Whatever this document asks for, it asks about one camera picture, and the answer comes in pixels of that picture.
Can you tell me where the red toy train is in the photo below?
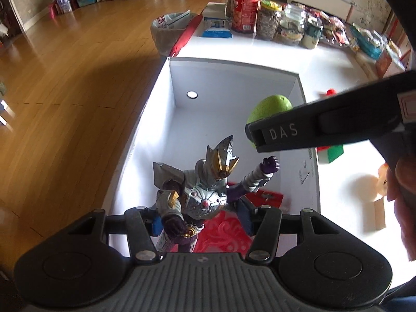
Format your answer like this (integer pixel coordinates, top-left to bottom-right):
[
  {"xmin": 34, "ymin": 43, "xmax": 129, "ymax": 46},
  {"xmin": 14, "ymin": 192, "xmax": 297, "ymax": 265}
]
[{"xmin": 227, "ymin": 182, "xmax": 285, "ymax": 209}]

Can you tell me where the seed jar with yellow lid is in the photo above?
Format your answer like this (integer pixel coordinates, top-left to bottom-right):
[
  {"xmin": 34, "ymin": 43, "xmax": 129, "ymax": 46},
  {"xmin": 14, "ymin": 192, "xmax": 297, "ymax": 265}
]
[{"xmin": 256, "ymin": 0, "xmax": 283, "ymax": 41}]

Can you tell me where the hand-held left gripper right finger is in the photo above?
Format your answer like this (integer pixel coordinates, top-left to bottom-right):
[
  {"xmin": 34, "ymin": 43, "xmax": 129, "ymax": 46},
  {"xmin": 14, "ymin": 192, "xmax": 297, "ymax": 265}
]
[{"xmin": 237, "ymin": 198, "xmax": 342, "ymax": 262}]

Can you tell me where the teal tray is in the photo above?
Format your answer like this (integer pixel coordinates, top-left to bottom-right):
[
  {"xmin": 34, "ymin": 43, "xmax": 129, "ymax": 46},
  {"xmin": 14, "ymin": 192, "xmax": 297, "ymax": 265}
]
[{"xmin": 349, "ymin": 23, "xmax": 385, "ymax": 60}]

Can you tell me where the red can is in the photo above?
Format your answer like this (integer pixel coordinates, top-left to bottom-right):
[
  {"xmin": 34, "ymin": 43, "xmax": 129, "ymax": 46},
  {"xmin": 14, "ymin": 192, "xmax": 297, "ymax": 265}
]
[{"xmin": 232, "ymin": 0, "xmax": 261, "ymax": 34}]

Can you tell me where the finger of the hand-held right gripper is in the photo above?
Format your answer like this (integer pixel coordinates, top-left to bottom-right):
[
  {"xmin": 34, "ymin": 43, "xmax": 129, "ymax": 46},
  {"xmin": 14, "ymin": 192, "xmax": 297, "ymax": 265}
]
[{"xmin": 245, "ymin": 75, "xmax": 400, "ymax": 153}]

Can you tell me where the waste bin with plastic bag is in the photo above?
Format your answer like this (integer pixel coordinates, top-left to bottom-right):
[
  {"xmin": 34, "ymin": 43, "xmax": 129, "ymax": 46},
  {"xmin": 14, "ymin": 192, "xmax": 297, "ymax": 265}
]
[{"xmin": 150, "ymin": 12, "xmax": 197, "ymax": 58}]

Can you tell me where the white flat box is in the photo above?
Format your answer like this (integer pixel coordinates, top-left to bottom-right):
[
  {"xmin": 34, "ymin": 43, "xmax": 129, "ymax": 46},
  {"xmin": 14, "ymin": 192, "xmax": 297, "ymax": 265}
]
[{"xmin": 201, "ymin": 2, "xmax": 229, "ymax": 20}]

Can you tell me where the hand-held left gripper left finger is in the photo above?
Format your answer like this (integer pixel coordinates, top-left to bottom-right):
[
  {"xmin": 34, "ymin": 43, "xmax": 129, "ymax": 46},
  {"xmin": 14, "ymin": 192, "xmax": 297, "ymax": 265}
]
[{"xmin": 65, "ymin": 206, "xmax": 163, "ymax": 262}]

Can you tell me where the beige mushroom toy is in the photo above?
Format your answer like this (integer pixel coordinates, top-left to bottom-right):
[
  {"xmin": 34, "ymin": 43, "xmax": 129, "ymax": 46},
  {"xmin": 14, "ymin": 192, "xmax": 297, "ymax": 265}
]
[{"xmin": 374, "ymin": 164, "xmax": 391, "ymax": 199}]

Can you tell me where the person's right hand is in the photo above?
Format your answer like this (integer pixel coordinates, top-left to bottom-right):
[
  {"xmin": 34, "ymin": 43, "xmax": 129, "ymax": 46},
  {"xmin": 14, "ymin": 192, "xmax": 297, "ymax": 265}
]
[{"xmin": 387, "ymin": 158, "xmax": 416, "ymax": 261}]

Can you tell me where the blue flat box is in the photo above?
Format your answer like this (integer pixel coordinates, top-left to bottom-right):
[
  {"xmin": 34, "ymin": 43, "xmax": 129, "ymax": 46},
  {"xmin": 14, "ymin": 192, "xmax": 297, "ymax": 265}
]
[{"xmin": 201, "ymin": 19, "xmax": 233, "ymax": 38}]

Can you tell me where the wooden block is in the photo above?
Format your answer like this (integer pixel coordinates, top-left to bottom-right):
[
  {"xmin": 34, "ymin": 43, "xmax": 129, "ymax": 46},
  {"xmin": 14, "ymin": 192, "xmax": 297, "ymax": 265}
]
[{"xmin": 373, "ymin": 198, "xmax": 389, "ymax": 230}]

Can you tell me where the green and white cup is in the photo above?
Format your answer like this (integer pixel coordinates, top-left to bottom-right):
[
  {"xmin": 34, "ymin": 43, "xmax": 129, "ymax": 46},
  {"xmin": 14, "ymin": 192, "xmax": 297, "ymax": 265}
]
[{"xmin": 300, "ymin": 16, "xmax": 324, "ymax": 50}]

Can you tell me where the red butterfly toy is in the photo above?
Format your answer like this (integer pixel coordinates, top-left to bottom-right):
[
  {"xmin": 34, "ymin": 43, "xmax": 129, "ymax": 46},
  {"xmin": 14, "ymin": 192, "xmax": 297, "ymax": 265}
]
[{"xmin": 194, "ymin": 214, "xmax": 255, "ymax": 254}]

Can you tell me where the green toy egg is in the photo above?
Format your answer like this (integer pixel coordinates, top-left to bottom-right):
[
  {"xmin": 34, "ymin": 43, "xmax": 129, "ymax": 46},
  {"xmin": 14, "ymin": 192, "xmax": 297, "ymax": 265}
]
[{"xmin": 247, "ymin": 94, "xmax": 294, "ymax": 147}]

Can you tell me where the silver action figure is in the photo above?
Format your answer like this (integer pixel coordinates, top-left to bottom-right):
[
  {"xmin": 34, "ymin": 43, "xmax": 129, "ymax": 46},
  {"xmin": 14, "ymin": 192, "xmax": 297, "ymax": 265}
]
[{"xmin": 153, "ymin": 135, "xmax": 281, "ymax": 254}]

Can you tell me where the white cardboard box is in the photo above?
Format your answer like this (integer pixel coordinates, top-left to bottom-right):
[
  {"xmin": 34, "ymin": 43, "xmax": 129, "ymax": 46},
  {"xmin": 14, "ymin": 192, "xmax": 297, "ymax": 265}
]
[{"xmin": 109, "ymin": 56, "xmax": 321, "ymax": 255}]

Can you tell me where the pile of snack packets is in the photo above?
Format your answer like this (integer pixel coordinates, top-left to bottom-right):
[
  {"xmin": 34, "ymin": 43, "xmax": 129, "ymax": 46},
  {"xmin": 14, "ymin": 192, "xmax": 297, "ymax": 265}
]
[{"xmin": 311, "ymin": 9, "xmax": 351, "ymax": 48}]

